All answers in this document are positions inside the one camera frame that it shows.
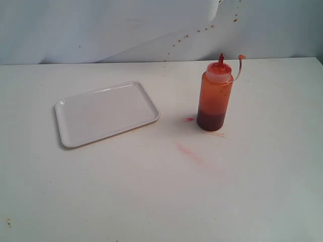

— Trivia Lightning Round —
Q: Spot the white rectangular plastic tray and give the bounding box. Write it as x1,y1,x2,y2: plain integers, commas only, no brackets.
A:
55,81,160,148

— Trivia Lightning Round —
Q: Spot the red sauce squeeze bottle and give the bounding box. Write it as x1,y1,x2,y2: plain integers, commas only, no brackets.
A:
196,53,246,132

